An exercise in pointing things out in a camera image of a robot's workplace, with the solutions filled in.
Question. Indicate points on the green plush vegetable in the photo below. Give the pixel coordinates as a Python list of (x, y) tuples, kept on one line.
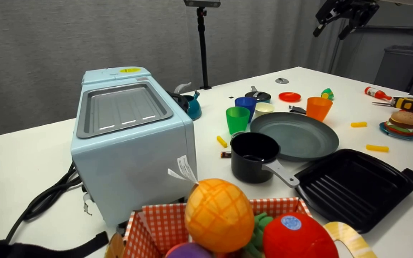
[(260, 229)]

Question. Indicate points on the grey round plate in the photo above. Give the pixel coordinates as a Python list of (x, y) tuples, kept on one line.
[(294, 136)]

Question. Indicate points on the black camera tripod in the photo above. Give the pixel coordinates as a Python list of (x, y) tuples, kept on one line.
[(202, 47)]

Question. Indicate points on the orange plush pineapple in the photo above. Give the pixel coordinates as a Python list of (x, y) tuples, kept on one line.
[(218, 215)]

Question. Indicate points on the grey table grommet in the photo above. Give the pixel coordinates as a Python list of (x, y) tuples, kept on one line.
[(281, 80)]

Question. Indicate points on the black ribbed grill tray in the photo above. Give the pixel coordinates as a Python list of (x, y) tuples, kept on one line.
[(354, 188)]

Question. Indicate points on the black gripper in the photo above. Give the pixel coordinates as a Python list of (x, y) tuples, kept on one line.
[(354, 9)]

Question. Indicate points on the orange translucent plastic cup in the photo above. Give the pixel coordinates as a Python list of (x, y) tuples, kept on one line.
[(319, 109)]

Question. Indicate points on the light blue toaster oven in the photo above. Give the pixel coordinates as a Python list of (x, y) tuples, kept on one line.
[(129, 148)]

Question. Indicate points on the red round lid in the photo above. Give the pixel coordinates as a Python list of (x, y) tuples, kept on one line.
[(290, 96)]

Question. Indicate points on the yellow toy pasta piece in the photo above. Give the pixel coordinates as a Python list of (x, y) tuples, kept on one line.
[(377, 148), (359, 125), (221, 141)]

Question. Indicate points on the red toy ketchup bottle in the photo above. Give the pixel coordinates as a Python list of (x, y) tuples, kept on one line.
[(376, 93)]

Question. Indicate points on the purple plush fruit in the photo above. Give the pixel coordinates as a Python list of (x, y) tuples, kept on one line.
[(187, 251)]

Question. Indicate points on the wicker basket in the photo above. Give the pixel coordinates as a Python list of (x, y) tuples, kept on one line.
[(157, 227)]

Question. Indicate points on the small teal plate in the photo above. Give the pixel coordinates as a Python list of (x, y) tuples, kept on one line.
[(398, 136)]

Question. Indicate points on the toy hamburger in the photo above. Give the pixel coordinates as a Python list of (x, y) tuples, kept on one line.
[(403, 122)]

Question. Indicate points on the green plastic cup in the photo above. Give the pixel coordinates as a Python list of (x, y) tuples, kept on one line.
[(237, 120)]

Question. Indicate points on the teal plastic cup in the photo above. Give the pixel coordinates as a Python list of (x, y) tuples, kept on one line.
[(194, 108)]

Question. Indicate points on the cream plastic cup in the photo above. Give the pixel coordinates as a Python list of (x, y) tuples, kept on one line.
[(263, 109)]

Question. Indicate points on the blue plastic cup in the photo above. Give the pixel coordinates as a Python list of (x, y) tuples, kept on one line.
[(245, 106)]

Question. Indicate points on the red plush tomato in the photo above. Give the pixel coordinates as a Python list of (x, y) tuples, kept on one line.
[(300, 238)]

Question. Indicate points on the green yellow toy corn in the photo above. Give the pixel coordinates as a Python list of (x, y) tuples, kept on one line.
[(327, 93)]

